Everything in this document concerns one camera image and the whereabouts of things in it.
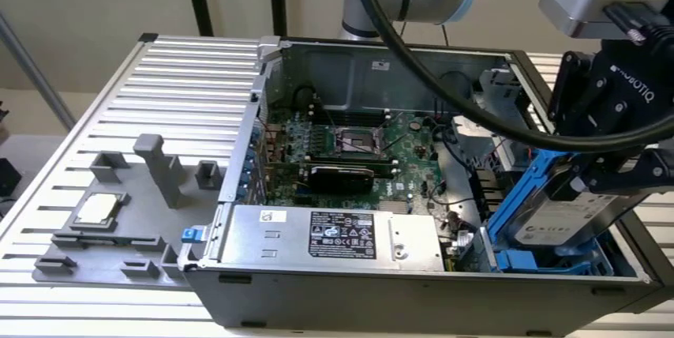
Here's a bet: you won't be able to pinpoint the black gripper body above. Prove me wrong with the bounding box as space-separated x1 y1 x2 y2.
557 39 674 136

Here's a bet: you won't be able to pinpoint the hard disk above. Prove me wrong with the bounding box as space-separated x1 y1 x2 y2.
487 150 642 274

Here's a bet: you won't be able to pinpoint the silver drive cage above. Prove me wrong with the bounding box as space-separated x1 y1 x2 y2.
451 68 543 171

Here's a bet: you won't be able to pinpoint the blue drive cage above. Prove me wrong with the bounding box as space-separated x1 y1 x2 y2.
467 227 617 276

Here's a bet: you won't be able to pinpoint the black fan shroud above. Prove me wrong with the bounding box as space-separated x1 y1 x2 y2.
471 167 517 219

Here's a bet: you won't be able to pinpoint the blue hard drive caddies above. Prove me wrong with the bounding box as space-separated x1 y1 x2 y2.
497 250 538 274

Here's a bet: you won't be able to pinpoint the green motherboard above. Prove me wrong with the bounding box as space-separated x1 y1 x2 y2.
262 111 454 216

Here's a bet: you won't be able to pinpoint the CPU socket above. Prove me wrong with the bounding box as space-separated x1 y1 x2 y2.
323 124 394 157

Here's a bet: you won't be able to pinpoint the RAM slot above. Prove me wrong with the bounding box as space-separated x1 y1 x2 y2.
304 160 396 170
307 155 395 163

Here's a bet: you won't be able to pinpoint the open black PC case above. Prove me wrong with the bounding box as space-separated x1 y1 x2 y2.
178 36 665 331

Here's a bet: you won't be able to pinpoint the black graphics card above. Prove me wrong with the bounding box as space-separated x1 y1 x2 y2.
298 163 376 197

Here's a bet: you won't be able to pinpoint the silver power supply unit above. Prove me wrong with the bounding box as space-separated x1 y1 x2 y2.
218 204 447 274

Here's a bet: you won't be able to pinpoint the grey parts rack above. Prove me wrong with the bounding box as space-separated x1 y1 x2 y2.
31 132 231 287

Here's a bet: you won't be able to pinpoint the silver CPU chip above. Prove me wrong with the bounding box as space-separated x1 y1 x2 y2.
72 192 131 231

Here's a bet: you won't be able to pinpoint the green RAM stick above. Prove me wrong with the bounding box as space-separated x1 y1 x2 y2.
77 237 155 246

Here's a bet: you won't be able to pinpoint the grey metal stand pole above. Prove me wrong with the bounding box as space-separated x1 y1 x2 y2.
0 9 76 130

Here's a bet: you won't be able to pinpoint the small black box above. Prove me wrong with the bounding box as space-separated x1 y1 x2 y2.
0 158 23 197

